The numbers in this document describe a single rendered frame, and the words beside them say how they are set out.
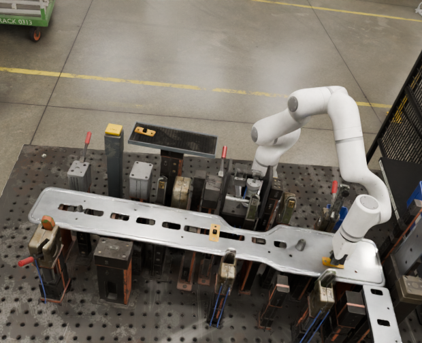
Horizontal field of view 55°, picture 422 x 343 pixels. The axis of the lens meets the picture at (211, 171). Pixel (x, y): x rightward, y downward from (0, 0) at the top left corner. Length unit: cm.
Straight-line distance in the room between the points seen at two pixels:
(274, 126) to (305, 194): 66
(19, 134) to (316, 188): 244
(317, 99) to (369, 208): 43
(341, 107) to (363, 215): 36
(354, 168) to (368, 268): 47
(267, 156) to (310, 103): 52
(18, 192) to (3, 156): 134
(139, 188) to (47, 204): 36
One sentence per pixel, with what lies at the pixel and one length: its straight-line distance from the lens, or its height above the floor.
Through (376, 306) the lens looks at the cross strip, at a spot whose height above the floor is 100.
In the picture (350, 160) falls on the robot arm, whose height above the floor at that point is 143.
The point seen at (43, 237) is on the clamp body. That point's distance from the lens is 151.
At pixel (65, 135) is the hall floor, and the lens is 362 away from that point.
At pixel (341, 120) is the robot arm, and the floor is 153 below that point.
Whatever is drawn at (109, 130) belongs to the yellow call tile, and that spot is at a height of 116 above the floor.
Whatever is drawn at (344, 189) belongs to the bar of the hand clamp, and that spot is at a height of 121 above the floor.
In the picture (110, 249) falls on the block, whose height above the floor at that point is 103.
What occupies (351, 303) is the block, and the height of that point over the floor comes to 98.
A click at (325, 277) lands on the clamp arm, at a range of 150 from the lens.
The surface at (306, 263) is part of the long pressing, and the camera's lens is 161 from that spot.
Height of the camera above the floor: 223
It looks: 42 degrees down
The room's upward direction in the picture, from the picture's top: 11 degrees clockwise
